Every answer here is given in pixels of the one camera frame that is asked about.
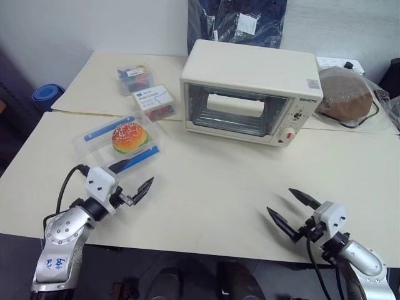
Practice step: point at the clear box with white card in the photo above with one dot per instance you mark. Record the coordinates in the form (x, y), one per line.
(153, 98)

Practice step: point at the cream toaster oven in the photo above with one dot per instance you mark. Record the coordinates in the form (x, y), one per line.
(250, 65)

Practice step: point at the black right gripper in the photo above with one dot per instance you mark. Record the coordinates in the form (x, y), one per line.
(312, 231)

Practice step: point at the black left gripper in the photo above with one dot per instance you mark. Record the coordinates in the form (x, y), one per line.
(118, 198)

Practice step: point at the toy hamburger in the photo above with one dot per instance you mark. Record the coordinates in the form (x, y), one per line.
(129, 137)

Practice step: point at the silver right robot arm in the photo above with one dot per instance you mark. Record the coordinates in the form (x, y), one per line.
(362, 259)

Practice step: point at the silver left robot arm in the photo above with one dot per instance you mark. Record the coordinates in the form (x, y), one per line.
(62, 231)

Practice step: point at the clear box of coloured pieces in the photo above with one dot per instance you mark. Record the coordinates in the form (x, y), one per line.
(134, 78)

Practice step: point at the black object beside table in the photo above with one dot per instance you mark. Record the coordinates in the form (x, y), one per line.
(392, 81)

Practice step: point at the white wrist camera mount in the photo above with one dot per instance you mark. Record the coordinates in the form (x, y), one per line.
(331, 215)
(100, 184)

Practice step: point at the dark blue bagged clothing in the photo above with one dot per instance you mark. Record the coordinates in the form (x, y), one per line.
(237, 22)

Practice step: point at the clear plastic box blue clips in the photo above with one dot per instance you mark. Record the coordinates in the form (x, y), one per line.
(90, 143)

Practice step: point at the white power strip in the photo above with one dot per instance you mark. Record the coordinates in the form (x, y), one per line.
(337, 62)

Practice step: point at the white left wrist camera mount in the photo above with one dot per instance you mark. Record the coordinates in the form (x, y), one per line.
(100, 184)

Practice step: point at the brown item in plastic bag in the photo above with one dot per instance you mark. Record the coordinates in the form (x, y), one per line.
(343, 93)

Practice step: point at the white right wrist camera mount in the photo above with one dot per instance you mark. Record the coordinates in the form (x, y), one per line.
(331, 215)

